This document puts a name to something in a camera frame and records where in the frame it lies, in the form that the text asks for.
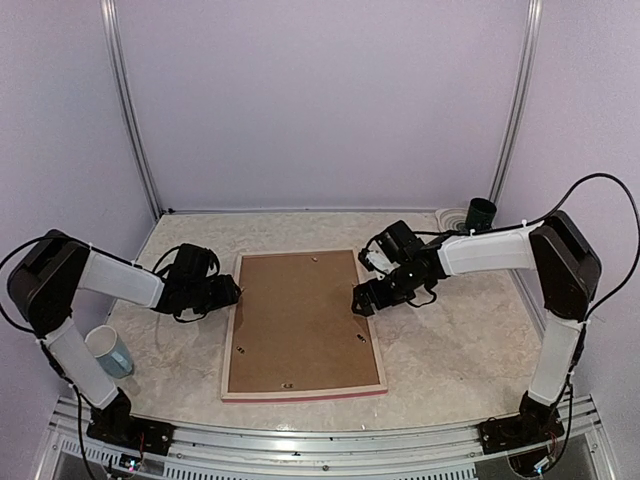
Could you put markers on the right aluminium post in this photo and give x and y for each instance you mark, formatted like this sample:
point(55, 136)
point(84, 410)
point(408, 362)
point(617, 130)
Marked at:
point(519, 98)

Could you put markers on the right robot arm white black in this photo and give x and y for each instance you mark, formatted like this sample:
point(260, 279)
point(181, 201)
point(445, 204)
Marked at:
point(568, 272)

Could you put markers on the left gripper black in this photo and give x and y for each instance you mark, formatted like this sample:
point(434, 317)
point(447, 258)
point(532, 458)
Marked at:
point(227, 294)

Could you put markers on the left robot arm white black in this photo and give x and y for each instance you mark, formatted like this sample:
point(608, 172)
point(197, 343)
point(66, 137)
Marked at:
point(48, 275)

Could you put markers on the left aluminium post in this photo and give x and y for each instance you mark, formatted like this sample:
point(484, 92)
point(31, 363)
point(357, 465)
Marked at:
point(124, 96)

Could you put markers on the brown backing board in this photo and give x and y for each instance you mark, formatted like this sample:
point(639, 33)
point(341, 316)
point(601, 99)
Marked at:
point(300, 320)

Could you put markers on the aluminium post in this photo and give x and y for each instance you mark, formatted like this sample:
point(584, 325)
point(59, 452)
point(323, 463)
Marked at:
point(124, 96)
point(519, 98)

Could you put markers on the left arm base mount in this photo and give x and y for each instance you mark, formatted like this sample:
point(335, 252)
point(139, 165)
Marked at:
point(115, 425)

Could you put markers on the dark green cup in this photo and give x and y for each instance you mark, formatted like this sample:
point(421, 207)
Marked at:
point(480, 214)

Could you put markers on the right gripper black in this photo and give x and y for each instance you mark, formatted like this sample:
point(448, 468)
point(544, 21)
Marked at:
point(360, 294)

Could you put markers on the front aluminium rail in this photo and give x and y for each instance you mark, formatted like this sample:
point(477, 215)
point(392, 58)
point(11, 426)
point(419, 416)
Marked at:
point(452, 451)

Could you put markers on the wooden picture frame pink edge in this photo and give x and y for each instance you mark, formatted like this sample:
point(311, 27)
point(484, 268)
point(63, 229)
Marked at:
point(300, 395)

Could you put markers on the white round coaster plate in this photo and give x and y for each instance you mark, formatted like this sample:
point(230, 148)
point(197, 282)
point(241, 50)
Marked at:
point(452, 219)

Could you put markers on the light blue mug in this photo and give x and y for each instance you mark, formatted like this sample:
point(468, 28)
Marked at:
point(107, 347)

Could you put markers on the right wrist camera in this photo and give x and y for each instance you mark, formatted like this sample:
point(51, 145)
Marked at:
point(375, 261)

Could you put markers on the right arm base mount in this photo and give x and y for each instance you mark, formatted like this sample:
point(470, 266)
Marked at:
point(534, 423)

